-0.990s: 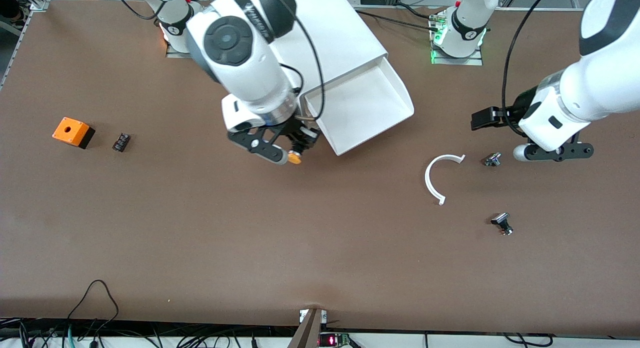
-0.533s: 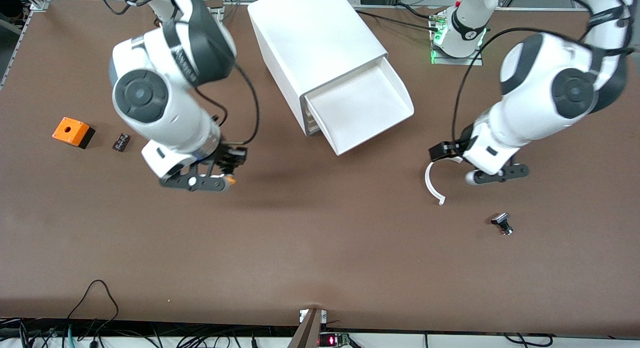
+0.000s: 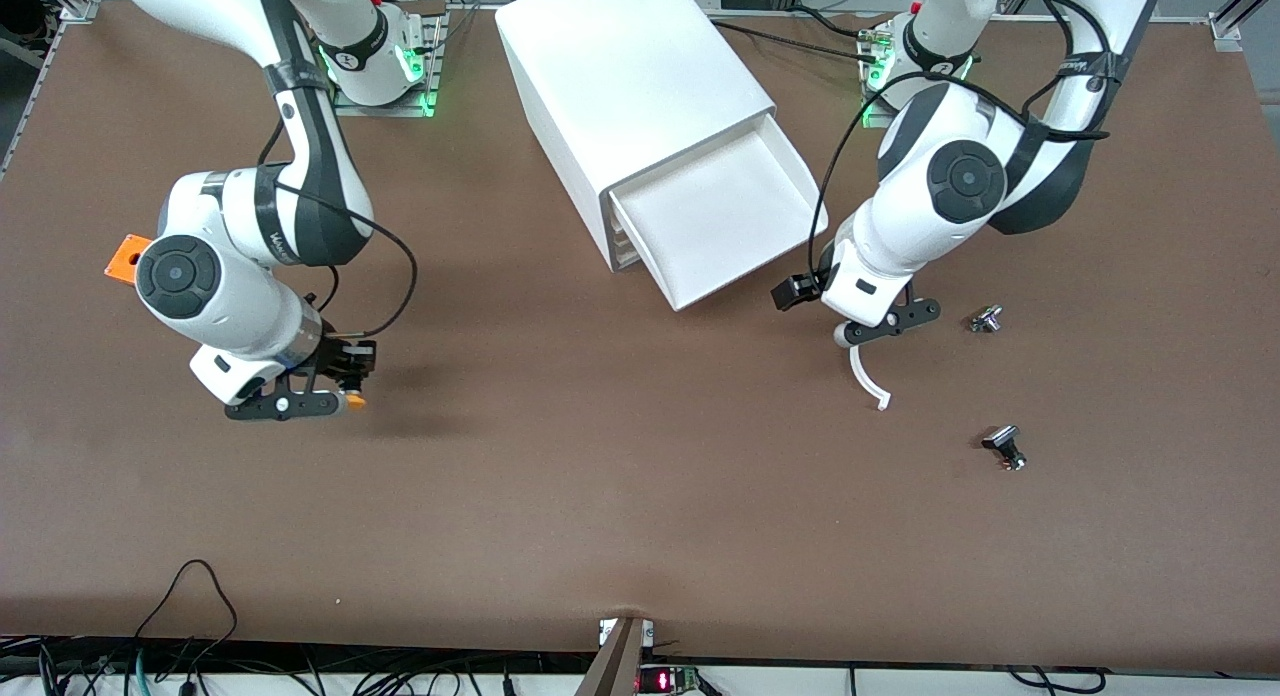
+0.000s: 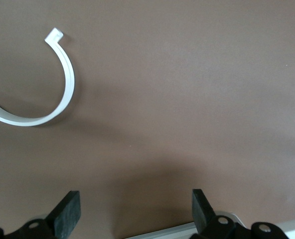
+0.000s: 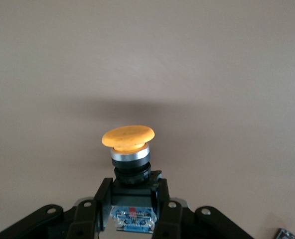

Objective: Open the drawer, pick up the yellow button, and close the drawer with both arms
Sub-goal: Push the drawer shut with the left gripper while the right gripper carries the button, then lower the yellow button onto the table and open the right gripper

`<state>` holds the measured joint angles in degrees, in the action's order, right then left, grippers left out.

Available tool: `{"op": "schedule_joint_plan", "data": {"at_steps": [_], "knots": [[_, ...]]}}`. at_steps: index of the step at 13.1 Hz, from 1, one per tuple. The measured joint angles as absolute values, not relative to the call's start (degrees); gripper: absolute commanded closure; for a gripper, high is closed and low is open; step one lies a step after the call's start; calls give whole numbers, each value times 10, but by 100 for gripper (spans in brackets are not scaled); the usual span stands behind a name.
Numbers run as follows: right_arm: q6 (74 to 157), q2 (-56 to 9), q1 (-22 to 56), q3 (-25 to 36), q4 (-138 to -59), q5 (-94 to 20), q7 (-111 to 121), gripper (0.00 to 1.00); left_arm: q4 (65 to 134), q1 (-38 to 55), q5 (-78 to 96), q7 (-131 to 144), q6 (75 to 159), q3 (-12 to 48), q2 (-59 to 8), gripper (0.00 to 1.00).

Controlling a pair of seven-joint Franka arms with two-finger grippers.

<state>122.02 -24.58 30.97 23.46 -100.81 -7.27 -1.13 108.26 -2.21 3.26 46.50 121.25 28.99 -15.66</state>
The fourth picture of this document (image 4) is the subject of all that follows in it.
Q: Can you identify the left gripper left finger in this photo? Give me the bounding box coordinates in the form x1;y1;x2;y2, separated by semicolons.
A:
2;190;82;239

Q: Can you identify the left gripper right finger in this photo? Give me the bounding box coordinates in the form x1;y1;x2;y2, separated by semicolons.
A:
189;188;251;239

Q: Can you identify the white drawer cabinet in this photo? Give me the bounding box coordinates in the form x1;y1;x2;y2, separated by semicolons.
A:
124;211;295;239

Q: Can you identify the white C-shaped plastic ring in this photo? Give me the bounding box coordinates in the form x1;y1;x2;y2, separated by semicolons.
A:
0;27;77;127

